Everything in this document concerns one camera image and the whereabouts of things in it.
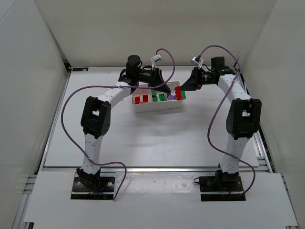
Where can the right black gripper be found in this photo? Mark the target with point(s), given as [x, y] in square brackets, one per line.
[197, 78]

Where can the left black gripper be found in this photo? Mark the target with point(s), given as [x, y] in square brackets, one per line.
[156, 78]

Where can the green lego plate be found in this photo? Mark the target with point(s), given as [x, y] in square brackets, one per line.
[162, 97]

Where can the purple rounded lego brick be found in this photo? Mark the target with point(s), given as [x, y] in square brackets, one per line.
[170, 97]

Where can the red long lego brick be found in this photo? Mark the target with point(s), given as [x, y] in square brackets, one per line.
[178, 95]

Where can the red green watermelon lego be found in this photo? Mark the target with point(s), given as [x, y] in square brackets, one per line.
[137, 100]

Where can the green red lego stack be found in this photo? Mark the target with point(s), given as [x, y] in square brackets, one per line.
[183, 94]

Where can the green curved lego brick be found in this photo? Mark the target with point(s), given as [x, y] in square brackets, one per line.
[154, 97]

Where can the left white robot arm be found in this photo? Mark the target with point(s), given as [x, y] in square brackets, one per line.
[96, 116]

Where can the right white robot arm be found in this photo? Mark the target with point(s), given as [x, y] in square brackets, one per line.
[242, 120]

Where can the white divided plastic container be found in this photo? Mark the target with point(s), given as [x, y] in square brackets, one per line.
[156, 106]

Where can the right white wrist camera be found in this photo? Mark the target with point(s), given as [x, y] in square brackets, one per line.
[197, 61]

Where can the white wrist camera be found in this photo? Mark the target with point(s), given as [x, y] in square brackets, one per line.
[197, 61]
[155, 59]

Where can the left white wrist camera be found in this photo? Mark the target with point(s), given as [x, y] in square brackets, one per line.
[155, 59]

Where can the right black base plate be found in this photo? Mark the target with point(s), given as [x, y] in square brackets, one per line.
[210, 191]

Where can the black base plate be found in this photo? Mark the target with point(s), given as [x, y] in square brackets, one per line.
[101, 190]
[210, 191]

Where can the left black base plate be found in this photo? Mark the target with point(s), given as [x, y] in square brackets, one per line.
[101, 190]

